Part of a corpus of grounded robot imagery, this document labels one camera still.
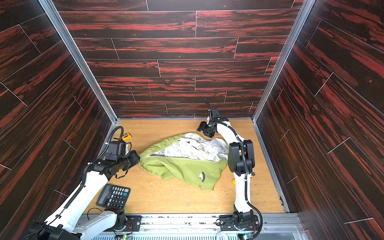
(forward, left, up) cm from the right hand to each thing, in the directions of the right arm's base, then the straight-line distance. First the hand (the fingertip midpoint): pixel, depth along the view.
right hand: (203, 130), depth 101 cm
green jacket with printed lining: (-18, +10, -7) cm, 21 cm away
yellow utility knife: (-32, -18, -9) cm, 38 cm away
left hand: (-26, +34, +7) cm, 43 cm away
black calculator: (-44, +49, -7) cm, 66 cm away
